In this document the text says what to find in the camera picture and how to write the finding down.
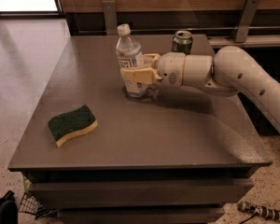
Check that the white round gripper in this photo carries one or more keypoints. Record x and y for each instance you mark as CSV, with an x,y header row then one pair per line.
x,y
170,66

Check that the clear plastic water bottle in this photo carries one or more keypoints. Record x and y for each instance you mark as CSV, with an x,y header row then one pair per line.
x,y
129,53

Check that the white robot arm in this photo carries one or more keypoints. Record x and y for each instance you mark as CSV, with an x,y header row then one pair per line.
x,y
230,71

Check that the green soda can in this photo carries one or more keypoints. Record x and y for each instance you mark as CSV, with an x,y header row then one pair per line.
x,y
182,42

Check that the green and yellow sponge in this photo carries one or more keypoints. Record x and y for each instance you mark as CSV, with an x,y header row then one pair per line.
x,y
72,124

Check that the grey drawer cabinet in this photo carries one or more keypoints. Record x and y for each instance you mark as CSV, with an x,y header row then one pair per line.
x,y
175,157

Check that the black bag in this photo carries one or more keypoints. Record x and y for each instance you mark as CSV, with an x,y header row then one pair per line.
x,y
8,209

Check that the left metal wall bracket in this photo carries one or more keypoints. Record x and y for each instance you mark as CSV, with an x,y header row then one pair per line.
x,y
110,15

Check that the metal wall bracket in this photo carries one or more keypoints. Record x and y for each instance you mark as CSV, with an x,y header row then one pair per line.
x,y
241,30
110,15

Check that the right metal wall bracket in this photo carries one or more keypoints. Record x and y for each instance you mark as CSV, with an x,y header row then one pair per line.
x,y
241,30

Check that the black wire basket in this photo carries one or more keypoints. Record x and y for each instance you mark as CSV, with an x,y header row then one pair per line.
x,y
30,205

